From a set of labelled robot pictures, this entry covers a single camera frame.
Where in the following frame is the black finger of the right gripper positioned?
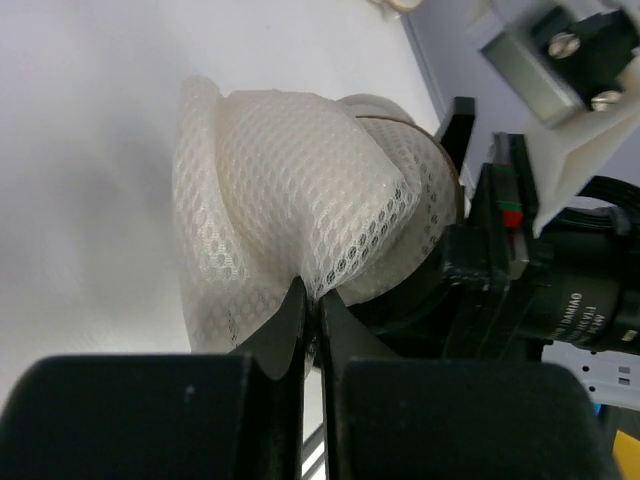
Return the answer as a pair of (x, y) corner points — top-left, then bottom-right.
(432, 96), (476, 211)

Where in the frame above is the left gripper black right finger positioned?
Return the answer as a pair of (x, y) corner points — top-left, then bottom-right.
(319, 293), (620, 479)

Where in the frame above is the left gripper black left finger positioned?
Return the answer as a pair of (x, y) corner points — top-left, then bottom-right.
(1, 279), (307, 479)

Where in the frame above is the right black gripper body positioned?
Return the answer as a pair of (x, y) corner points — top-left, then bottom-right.
(359, 132), (640, 364)

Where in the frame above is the white mesh laundry bag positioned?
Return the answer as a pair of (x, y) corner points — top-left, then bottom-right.
(172, 76), (464, 353)

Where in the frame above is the right aluminium side rail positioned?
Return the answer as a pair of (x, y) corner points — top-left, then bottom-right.
(401, 12), (448, 121)

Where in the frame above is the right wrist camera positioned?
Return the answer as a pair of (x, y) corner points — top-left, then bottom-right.
(467, 1), (639, 235)

